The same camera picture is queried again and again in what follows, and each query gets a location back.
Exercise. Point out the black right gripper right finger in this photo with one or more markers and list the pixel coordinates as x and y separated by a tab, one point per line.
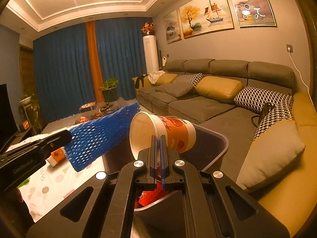
213	205

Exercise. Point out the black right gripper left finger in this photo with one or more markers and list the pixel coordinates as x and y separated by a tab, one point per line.
104	205

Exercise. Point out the red white snack bag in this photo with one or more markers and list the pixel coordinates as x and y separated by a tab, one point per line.
148	197

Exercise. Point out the blue foam net sleeve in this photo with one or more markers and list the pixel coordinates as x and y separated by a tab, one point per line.
92	139

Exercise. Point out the orange white paper cup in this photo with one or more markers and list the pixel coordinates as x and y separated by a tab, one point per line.
180	134

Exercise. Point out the grey plastic trash bin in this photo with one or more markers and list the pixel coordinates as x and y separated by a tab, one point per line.
165	217

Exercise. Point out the black television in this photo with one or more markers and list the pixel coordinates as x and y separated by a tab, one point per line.
8	124

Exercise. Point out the patterned white tablecloth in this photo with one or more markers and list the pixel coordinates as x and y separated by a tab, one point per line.
49	185

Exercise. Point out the orange clock on cabinet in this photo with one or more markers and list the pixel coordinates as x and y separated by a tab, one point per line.
24	125

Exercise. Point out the fruit bowl on table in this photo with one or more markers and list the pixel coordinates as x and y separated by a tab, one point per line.
81	119

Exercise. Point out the near grey pillow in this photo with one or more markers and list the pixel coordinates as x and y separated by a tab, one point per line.
271	156

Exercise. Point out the patterned box on table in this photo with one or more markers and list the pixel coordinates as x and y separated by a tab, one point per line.
88	107

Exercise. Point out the blue curtains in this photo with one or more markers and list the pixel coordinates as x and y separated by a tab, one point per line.
71	64

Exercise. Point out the dark coffee table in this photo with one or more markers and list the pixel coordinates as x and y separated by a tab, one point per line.
90	115

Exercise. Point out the orange curtain strip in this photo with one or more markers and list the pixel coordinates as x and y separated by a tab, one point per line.
96	73

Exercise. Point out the grey sectional sofa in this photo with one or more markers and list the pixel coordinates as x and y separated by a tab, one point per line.
292	199

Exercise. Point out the green potted floor plant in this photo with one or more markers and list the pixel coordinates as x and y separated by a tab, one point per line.
109	90

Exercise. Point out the black white patterned cushion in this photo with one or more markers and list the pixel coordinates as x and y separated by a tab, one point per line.
253	99

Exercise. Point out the mustard yellow cushion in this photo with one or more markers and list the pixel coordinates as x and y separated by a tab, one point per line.
219	88

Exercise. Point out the grey cushion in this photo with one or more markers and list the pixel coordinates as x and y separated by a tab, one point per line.
176	89

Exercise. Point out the far patterned cushion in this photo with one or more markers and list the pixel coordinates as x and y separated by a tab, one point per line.
192	79

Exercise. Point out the far mustard cushion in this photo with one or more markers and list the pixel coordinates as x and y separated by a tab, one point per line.
166	78

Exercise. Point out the white cloth on sofa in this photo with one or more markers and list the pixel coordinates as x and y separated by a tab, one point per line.
155	75

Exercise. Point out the white standing air conditioner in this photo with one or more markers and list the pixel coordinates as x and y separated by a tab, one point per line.
151	53

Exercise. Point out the flower decoration on conditioner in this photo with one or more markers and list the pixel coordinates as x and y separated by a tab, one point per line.
148	28

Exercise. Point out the left landscape painting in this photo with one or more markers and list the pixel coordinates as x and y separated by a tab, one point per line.
172	27

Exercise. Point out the middle sailboat tree painting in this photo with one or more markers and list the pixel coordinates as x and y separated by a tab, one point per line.
199	17

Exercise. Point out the right seascape painting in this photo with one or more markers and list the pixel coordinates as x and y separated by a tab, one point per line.
250	13

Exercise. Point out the wall socket with cable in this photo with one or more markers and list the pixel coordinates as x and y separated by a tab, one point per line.
289	49

